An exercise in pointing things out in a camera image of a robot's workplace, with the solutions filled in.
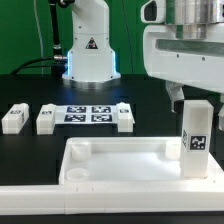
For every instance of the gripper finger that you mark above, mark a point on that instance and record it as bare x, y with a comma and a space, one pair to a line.
221, 114

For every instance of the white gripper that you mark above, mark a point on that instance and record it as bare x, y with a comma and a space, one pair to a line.
197, 63

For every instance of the white desk top tray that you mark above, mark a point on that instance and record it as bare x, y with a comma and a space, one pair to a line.
128, 160

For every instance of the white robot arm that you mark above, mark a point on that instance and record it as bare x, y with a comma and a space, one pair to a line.
91, 60

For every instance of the fiducial marker sheet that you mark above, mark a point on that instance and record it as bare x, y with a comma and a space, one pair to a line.
85, 114

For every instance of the white L-shaped obstacle fence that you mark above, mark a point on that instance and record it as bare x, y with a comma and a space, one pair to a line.
117, 197

